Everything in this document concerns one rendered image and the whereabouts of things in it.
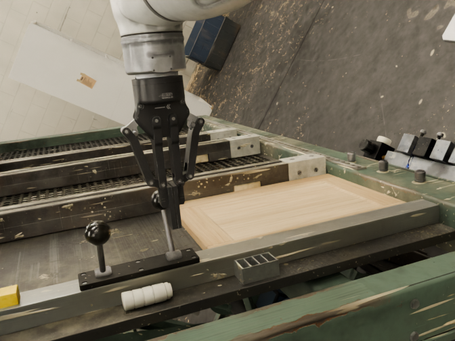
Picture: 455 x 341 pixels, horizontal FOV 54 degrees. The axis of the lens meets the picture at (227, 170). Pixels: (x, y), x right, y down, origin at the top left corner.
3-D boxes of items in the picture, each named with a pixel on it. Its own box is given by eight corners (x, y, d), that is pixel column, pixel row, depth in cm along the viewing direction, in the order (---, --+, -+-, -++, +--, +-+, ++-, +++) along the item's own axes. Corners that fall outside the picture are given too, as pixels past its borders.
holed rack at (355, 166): (366, 168, 123) (366, 166, 123) (357, 170, 122) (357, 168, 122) (193, 116, 274) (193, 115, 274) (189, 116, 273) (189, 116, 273)
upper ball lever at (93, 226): (117, 284, 74) (112, 231, 65) (93, 289, 73) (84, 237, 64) (113, 266, 77) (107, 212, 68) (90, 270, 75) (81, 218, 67)
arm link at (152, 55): (191, 30, 62) (195, 74, 64) (175, 35, 71) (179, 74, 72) (124, 34, 59) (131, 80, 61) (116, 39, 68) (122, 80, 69)
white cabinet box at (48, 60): (213, 107, 512) (29, 21, 430) (191, 152, 523) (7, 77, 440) (200, 97, 567) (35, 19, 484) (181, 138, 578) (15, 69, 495)
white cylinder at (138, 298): (125, 314, 70) (174, 302, 73) (122, 298, 70) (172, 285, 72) (122, 306, 73) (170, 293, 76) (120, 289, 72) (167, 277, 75)
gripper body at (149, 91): (132, 78, 61) (141, 144, 64) (191, 72, 64) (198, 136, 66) (124, 78, 68) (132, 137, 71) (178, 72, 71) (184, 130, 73)
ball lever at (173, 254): (187, 260, 77) (170, 185, 79) (166, 264, 75) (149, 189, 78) (183, 262, 80) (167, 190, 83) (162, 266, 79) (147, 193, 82)
